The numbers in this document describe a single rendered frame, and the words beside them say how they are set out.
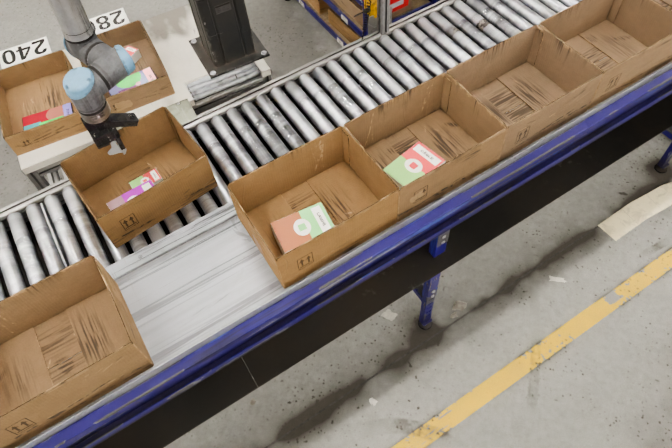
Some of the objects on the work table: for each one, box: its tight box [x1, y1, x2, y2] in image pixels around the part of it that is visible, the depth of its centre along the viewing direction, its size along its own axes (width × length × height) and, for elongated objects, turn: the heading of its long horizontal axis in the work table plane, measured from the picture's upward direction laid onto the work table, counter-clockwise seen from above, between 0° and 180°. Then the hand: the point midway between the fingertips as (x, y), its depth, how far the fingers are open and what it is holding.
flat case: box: [108, 67, 157, 96], centre depth 226 cm, size 14×19×2 cm
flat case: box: [22, 103, 74, 131], centre depth 220 cm, size 14×19×2 cm
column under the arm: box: [181, 0, 270, 79], centre depth 227 cm, size 26×26×33 cm
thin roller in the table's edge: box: [189, 63, 255, 92], centre depth 232 cm, size 2×28×2 cm, turn 121°
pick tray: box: [80, 20, 175, 113], centre depth 230 cm, size 28×38×10 cm
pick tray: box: [0, 50, 88, 156], centre depth 222 cm, size 28×38×10 cm
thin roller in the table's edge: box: [193, 70, 260, 101], centre depth 229 cm, size 2×28×2 cm, turn 121°
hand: (123, 147), depth 200 cm, fingers open, 3 cm apart
